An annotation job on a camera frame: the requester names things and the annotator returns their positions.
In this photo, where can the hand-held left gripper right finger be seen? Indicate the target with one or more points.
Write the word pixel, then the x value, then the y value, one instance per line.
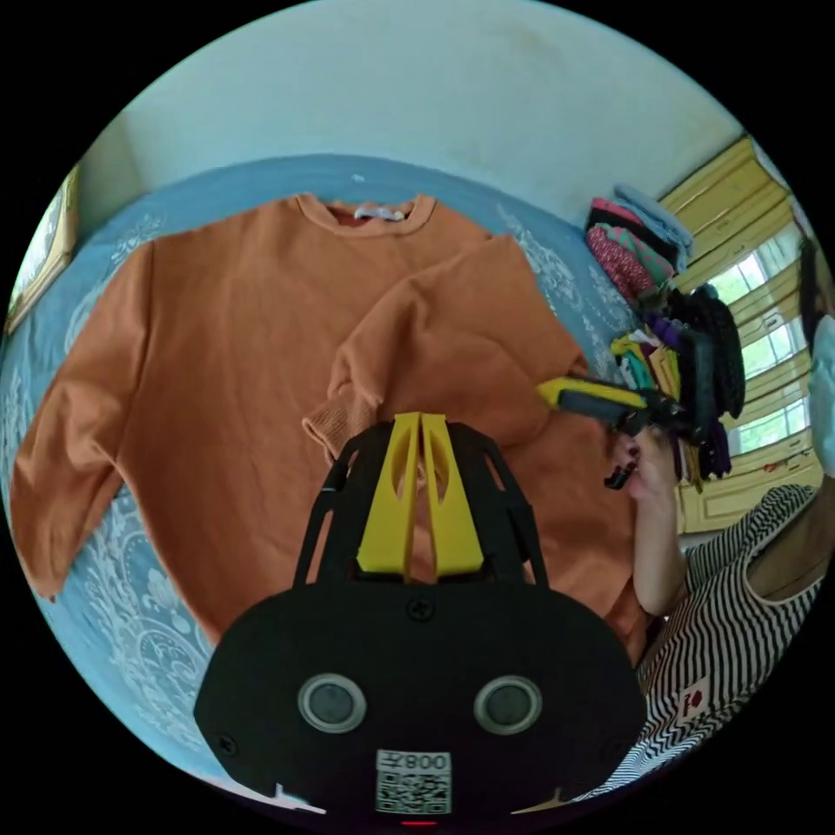
pixel 456 535

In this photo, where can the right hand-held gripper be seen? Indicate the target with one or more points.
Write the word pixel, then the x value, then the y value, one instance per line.
pixel 662 417

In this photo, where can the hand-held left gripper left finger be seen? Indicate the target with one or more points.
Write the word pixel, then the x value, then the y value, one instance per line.
pixel 388 522

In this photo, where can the orange long sleeve shirt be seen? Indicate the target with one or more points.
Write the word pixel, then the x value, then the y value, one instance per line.
pixel 228 359

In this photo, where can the person's right forearm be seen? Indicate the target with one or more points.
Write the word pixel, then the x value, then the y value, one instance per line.
pixel 659 567

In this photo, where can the person's right hand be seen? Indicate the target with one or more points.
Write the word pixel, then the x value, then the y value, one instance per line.
pixel 659 479

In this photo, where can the pile of clothes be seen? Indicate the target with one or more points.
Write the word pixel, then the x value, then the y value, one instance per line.
pixel 626 261

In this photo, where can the large yellow wooden window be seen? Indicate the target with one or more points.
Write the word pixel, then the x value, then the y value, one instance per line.
pixel 717 196

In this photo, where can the person's body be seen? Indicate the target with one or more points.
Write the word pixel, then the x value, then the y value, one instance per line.
pixel 717 620

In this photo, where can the small yellow framed window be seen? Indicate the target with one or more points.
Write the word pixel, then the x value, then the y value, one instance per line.
pixel 46 254

